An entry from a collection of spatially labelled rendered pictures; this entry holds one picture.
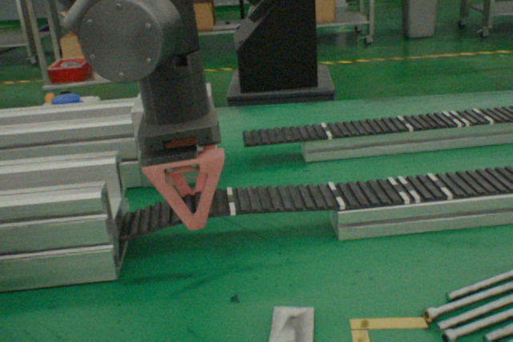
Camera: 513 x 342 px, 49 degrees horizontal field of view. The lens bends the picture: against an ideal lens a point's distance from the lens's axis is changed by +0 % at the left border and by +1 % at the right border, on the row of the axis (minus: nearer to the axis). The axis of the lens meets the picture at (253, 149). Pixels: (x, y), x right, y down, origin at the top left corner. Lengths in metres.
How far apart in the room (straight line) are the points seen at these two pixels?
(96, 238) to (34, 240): 0.05
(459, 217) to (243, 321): 0.23
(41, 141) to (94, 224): 0.22
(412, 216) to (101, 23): 0.32
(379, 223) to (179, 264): 0.19
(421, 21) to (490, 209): 5.02
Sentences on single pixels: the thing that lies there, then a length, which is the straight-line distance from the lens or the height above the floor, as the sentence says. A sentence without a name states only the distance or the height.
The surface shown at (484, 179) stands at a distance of 0.59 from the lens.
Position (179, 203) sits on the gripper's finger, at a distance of 0.48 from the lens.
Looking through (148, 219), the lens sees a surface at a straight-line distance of 0.52.
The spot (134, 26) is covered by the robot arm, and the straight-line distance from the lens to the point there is 0.38.
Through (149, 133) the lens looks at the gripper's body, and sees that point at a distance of 0.45.
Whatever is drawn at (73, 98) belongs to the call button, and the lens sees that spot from 0.83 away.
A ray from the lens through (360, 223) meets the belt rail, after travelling 0.53.
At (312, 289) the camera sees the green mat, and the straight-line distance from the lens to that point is 0.47.
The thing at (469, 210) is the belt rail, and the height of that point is 0.80.
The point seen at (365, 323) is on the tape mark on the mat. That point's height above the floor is 0.78.
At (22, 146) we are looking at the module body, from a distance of 0.69.
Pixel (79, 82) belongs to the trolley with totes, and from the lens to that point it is 3.61.
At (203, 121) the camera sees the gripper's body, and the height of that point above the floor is 0.91.
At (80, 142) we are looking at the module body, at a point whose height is 0.84.
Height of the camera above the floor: 1.05
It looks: 21 degrees down
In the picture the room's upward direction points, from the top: 5 degrees counter-clockwise
